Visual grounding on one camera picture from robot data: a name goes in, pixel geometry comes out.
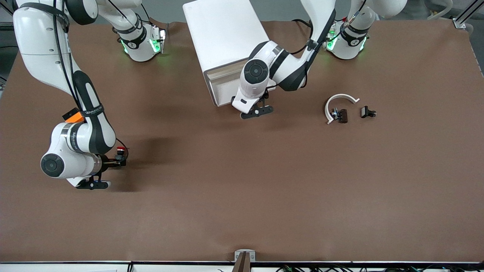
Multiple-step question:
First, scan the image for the brown small component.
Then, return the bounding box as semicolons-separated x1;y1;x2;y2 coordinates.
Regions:
331;108;348;124

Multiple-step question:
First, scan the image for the orange box with black base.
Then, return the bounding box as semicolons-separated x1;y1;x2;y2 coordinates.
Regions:
62;108;85;124

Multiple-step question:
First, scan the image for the grey metal bracket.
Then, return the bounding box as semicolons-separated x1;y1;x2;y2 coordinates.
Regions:
234;249;256;262

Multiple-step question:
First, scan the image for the white curved plastic piece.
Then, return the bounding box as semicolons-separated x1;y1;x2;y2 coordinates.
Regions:
324;93;360;125

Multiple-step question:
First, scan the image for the black arm base cable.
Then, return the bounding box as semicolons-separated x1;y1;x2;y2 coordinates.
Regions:
292;18;314;36

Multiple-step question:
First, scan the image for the white drawer cabinet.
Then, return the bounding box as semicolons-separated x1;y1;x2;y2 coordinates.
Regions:
183;0;275;107

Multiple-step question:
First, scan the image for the aluminium frame profile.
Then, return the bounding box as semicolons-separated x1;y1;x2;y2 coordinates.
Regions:
452;0;484;30

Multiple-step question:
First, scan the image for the grey curved hose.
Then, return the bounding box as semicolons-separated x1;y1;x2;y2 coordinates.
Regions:
425;0;454;21

